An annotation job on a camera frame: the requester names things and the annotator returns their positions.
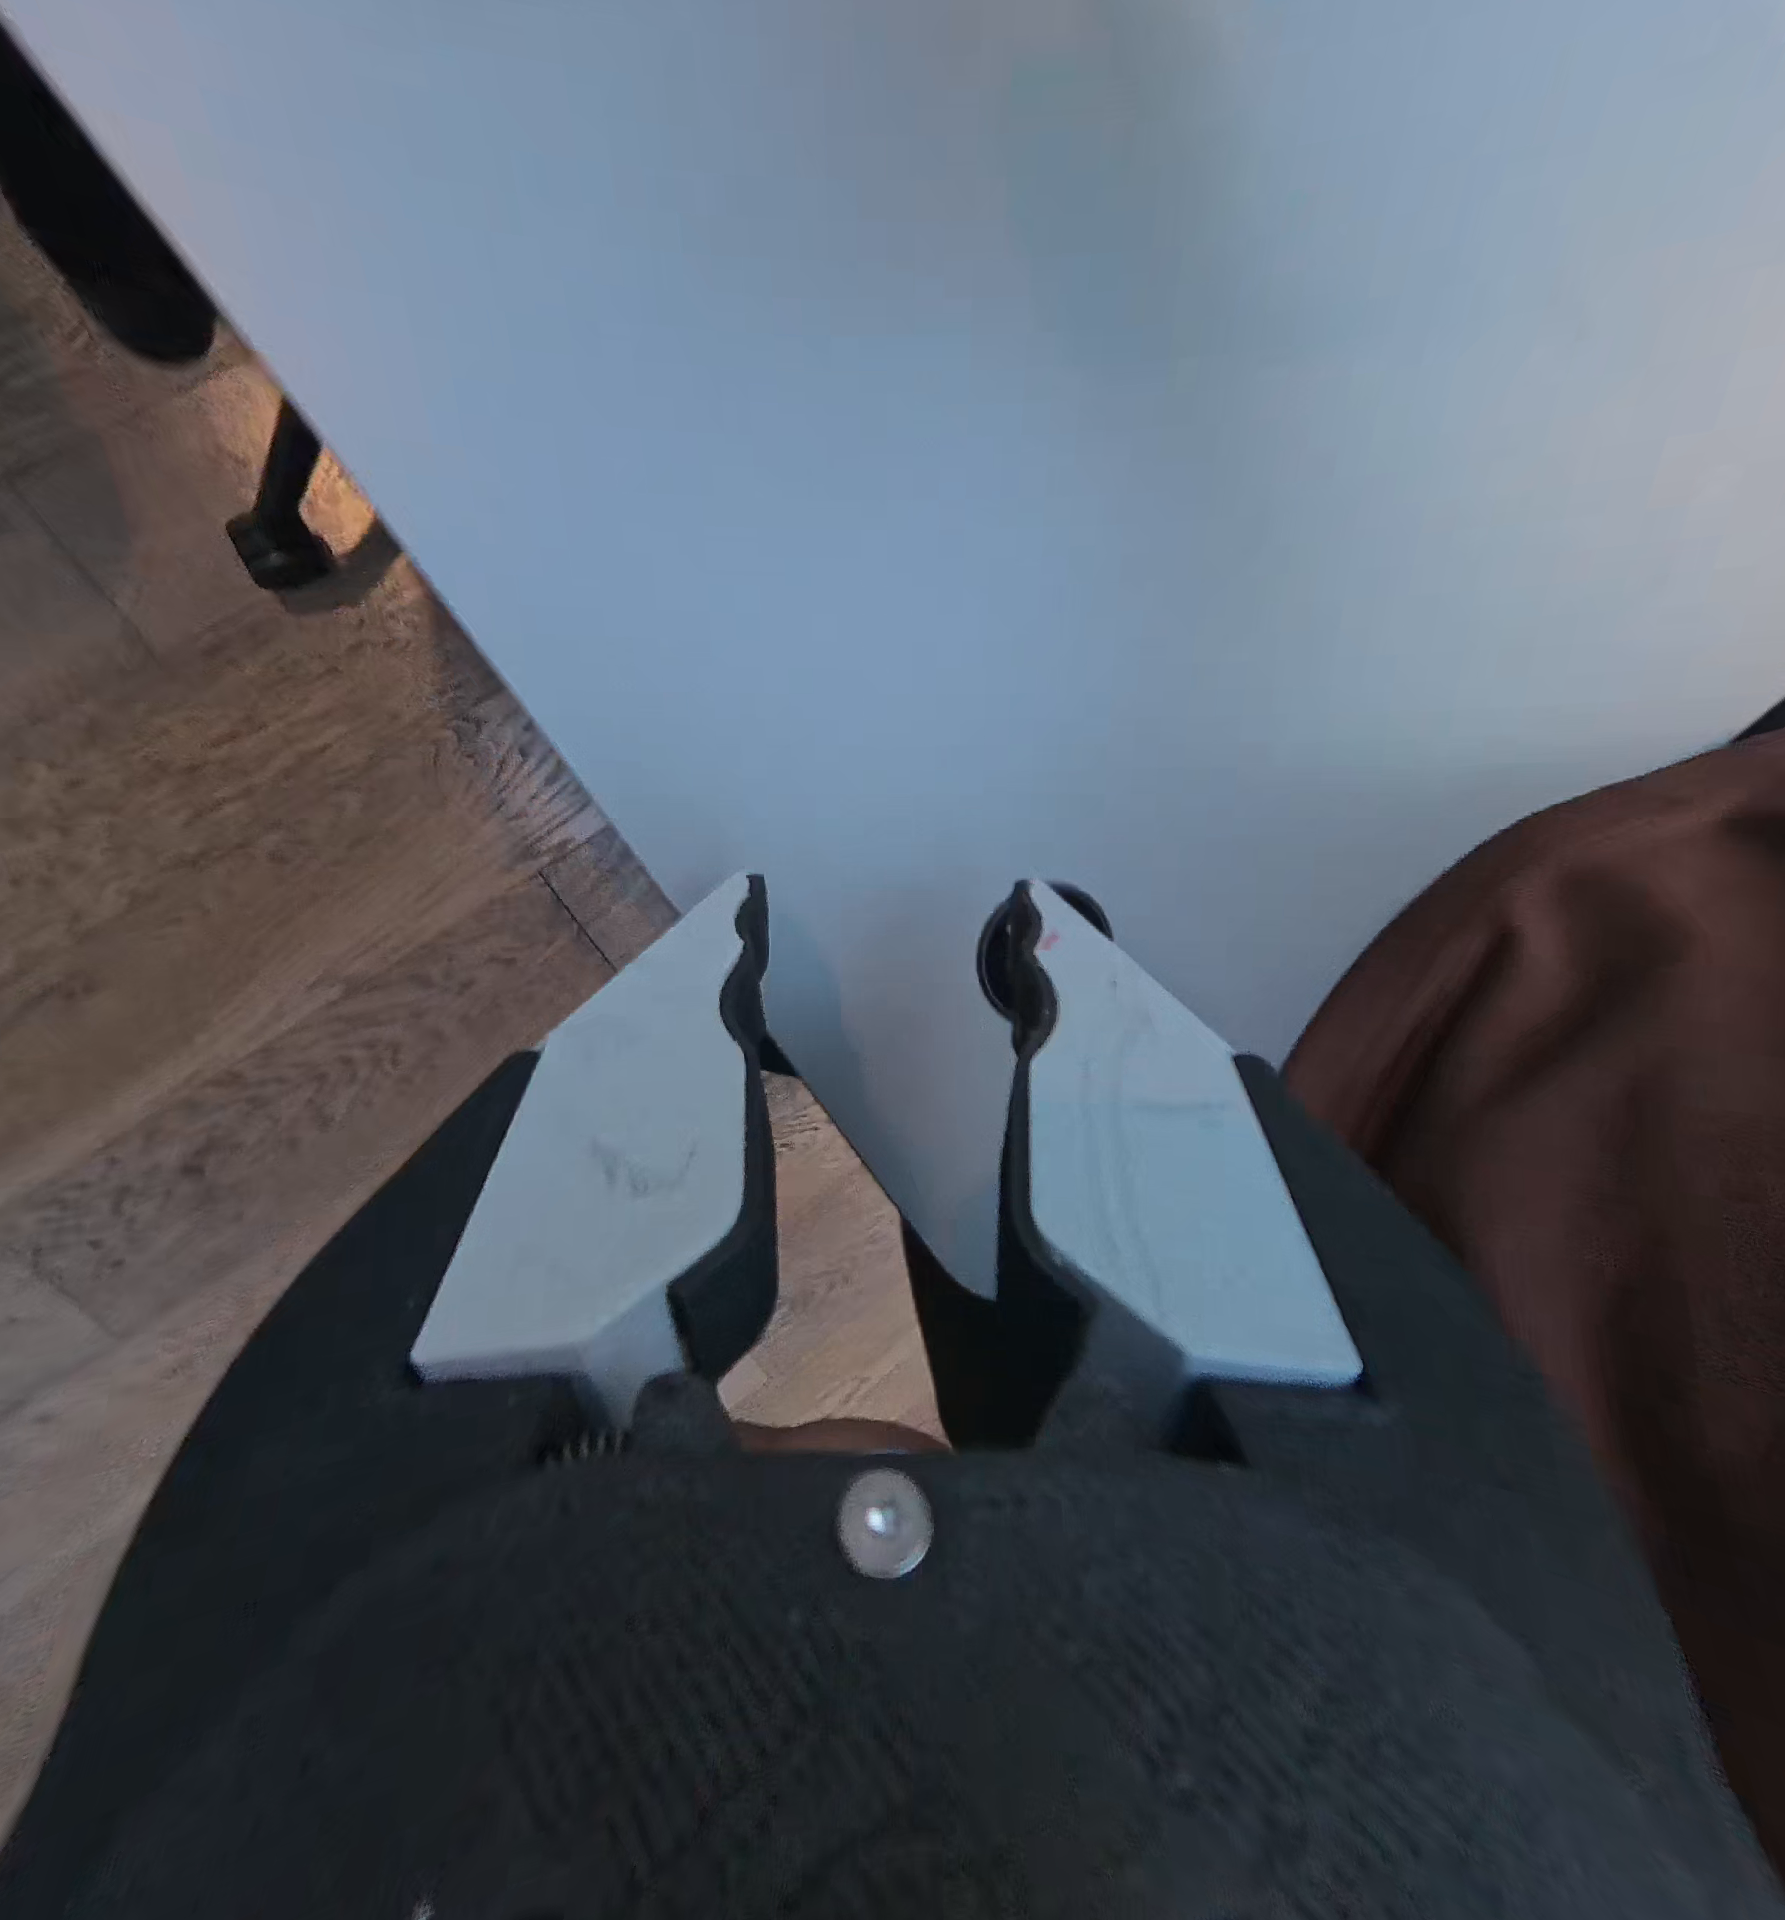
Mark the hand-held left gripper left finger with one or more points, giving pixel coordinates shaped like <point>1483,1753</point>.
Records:
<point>608,1201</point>

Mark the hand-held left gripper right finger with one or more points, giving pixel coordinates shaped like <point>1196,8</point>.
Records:
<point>1178,1201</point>

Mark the black round desk button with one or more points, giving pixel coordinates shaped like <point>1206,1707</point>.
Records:
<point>1085,906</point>

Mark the black desk leg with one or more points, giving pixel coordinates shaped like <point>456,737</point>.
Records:
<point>284,526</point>
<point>83,225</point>

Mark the person's dark trousered leg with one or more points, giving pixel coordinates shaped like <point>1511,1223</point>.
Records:
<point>982,1352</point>

